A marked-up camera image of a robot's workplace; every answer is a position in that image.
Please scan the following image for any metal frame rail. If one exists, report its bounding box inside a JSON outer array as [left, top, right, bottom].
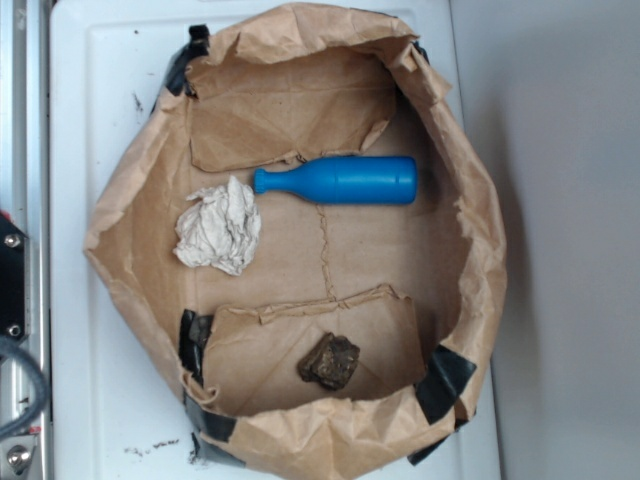
[[1, 1, 53, 479]]

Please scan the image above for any crumpled white paper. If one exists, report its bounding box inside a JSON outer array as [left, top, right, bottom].
[[173, 176, 262, 276]]

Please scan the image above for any blue plastic bottle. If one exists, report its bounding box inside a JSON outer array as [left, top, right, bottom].
[[254, 156, 418, 205]]

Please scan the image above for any grey cable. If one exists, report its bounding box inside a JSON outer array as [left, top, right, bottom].
[[0, 334, 47, 441]]

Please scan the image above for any brown paper bag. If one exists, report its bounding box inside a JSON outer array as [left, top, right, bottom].
[[84, 3, 507, 479]]

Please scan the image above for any black mounting bracket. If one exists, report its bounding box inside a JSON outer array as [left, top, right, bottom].
[[0, 212, 27, 341]]

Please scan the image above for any white plastic tray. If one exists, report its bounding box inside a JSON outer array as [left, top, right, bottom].
[[50, 1, 500, 479]]

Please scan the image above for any dark brown rock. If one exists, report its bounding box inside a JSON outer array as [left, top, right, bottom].
[[297, 332, 361, 391]]

